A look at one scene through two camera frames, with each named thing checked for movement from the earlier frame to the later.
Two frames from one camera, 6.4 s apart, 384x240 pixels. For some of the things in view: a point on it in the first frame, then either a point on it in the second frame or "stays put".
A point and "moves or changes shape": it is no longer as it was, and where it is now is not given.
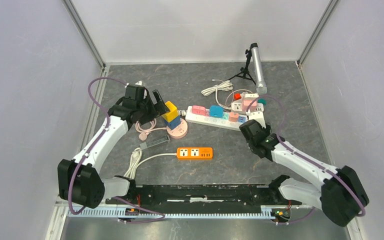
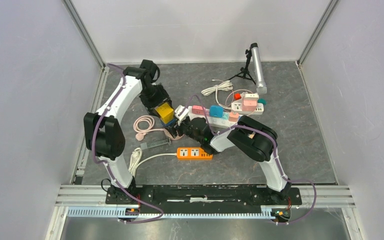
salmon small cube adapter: [233, 117] stays put
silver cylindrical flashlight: [261, 88] stays put
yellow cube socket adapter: [169, 116] moves or changes shape
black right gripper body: [268, 130] → [185, 128]
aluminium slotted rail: [159, 214] stays put
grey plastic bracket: [144, 145] stays put
